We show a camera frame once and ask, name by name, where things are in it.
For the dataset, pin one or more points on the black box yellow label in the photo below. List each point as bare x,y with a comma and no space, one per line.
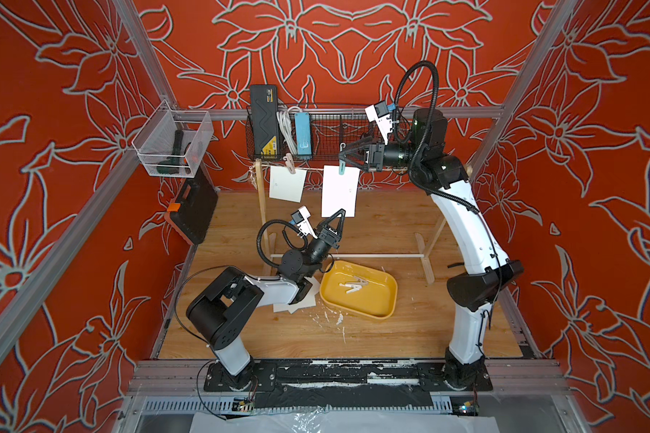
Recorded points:
264,122

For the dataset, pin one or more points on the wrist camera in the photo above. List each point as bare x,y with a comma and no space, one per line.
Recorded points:
300,219
381,114

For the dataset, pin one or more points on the clear mesh wall bin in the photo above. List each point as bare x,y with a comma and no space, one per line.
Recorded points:
172,143

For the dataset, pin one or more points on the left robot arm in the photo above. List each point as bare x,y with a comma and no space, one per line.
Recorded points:
222,310

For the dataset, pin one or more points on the light blue power bank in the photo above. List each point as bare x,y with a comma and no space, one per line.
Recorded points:
302,123

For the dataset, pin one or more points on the white clothespin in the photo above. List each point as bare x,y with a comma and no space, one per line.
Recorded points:
348,289

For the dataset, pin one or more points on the teal clothespin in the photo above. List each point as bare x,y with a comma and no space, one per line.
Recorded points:
342,159

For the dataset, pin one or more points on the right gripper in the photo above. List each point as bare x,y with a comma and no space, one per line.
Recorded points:
378,156

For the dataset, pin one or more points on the black orange tool case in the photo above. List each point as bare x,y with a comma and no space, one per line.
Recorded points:
191,211

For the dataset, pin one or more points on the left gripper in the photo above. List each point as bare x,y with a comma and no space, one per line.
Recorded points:
327,240

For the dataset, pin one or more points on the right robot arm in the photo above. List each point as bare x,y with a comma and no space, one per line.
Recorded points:
442,176

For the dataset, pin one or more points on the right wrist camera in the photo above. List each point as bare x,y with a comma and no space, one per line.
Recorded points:
381,114

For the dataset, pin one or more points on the wooden drying rack frame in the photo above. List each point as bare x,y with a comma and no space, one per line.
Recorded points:
425,248

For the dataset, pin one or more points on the yellow plastic tray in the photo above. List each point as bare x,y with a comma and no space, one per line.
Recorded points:
375,301

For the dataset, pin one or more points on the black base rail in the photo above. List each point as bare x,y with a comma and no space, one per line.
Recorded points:
353,384

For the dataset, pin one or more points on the black wire wall basket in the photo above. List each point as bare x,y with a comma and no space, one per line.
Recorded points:
327,131

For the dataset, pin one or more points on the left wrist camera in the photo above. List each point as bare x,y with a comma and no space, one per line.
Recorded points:
300,219

